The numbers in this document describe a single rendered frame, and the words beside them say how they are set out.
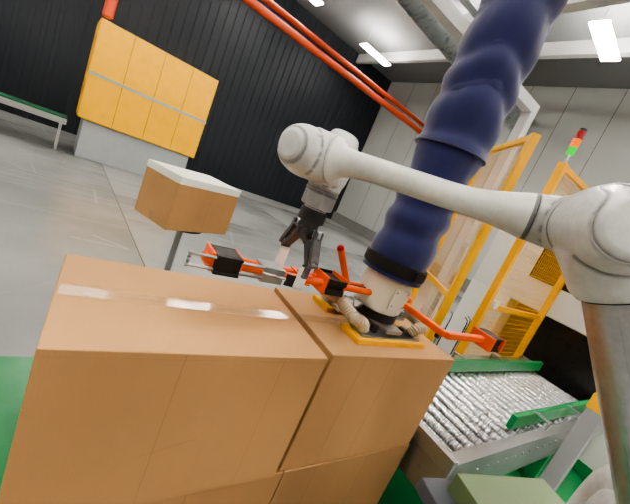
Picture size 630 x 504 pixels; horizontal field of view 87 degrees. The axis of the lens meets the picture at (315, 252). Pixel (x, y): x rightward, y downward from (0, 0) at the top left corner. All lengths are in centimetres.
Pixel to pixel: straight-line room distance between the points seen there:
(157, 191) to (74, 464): 208
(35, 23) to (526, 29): 1066
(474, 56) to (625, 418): 94
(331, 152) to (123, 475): 80
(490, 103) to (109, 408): 119
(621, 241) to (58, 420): 92
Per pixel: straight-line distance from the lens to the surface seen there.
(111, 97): 792
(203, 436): 91
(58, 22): 1115
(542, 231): 79
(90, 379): 74
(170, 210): 256
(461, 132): 113
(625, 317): 67
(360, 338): 106
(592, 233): 60
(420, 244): 111
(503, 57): 120
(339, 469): 135
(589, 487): 105
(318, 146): 70
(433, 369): 132
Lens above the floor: 135
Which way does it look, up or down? 11 degrees down
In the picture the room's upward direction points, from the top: 23 degrees clockwise
